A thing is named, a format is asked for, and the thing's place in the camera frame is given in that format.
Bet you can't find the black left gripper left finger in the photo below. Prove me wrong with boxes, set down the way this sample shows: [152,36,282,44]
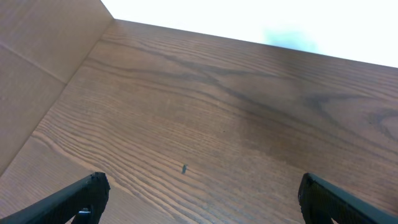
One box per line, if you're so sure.
[1,172,110,224]

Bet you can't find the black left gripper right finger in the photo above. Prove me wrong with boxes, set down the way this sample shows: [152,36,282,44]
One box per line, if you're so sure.
[298,173,397,224]

